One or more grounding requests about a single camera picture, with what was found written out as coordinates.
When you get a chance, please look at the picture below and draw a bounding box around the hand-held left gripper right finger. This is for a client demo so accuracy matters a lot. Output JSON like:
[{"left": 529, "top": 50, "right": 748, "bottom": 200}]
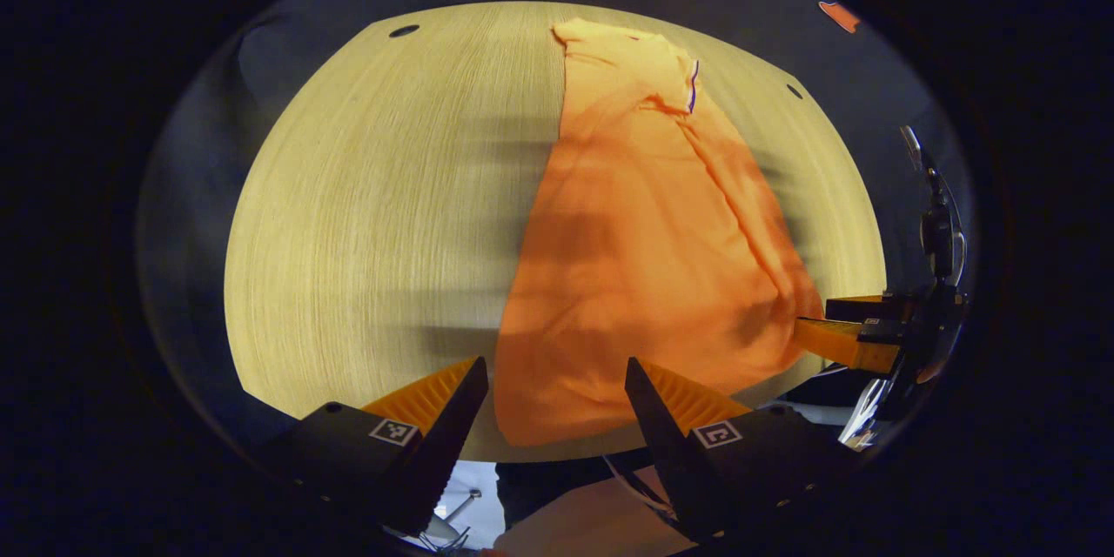
[{"left": 624, "top": 356, "right": 862, "bottom": 543}]

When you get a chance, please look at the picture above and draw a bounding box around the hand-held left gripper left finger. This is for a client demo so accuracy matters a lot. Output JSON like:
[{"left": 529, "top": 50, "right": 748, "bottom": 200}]
[{"left": 261, "top": 355, "right": 490, "bottom": 537}]

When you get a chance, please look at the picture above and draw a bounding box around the orange T-shirt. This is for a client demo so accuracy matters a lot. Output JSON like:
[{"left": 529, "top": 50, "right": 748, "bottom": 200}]
[{"left": 493, "top": 17, "right": 826, "bottom": 447}]

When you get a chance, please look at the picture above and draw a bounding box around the person's body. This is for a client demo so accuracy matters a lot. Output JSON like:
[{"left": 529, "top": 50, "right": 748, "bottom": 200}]
[{"left": 487, "top": 450, "right": 697, "bottom": 557}]

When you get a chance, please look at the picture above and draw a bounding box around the metal chair base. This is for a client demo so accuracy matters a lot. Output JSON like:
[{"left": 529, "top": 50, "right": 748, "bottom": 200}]
[{"left": 418, "top": 487, "right": 485, "bottom": 551}]

